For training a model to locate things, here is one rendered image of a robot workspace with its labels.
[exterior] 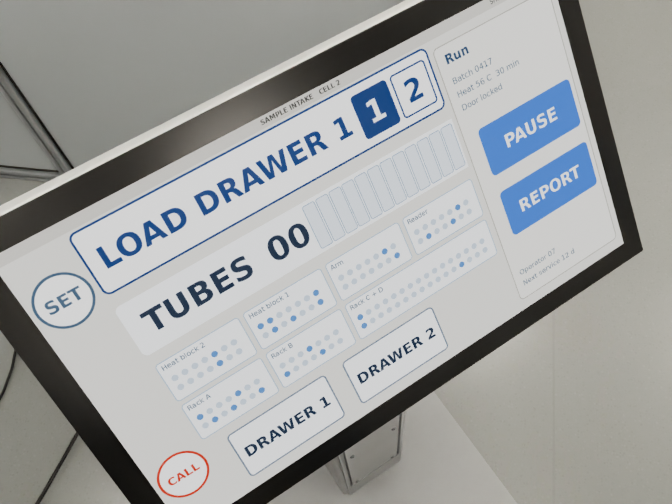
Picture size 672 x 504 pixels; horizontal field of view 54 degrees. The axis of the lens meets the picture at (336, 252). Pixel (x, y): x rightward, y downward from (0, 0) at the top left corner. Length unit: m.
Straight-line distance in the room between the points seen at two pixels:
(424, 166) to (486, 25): 0.12
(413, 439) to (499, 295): 0.97
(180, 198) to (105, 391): 0.15
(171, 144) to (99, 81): 1.21
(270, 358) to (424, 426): 1.05
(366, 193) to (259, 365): 0.16
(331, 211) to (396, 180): 0.06
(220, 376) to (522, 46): 0.36
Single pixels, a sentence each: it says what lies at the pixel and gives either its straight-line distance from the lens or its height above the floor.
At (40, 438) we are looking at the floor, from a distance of 1.78.
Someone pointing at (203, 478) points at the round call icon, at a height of 1.01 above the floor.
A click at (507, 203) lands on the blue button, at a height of 1.06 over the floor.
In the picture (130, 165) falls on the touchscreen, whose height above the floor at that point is 1.19.
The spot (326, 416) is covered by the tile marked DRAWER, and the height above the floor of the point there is 0.99.
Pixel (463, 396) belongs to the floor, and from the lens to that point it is 1.62.
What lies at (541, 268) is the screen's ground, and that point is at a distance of 0.63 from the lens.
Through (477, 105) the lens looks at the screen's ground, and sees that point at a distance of 0.56.
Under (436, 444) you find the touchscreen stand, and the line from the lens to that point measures 1.55.
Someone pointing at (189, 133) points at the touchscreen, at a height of 1.19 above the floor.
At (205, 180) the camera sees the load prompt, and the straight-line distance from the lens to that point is 0.48.
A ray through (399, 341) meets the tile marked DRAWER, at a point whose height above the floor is 1.01.
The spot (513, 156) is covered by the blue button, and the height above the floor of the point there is 1.08.
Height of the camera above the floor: 1.54
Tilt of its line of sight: 61 degrees down
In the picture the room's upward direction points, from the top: 8 degrees counter-clockwise
